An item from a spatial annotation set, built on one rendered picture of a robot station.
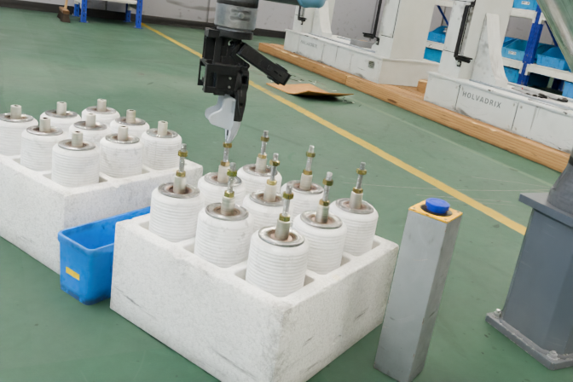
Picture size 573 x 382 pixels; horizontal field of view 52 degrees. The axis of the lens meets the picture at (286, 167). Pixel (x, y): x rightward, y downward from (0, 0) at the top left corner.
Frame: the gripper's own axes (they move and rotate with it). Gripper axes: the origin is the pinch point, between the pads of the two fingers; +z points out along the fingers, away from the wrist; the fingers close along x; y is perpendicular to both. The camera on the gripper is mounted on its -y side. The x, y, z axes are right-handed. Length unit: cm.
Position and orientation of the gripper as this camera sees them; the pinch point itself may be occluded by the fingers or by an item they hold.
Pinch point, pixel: (232, 135)
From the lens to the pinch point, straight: 114.9
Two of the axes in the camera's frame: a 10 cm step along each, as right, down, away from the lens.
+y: -9.4, -0.4, -3.4
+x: 3.1, 3.2, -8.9
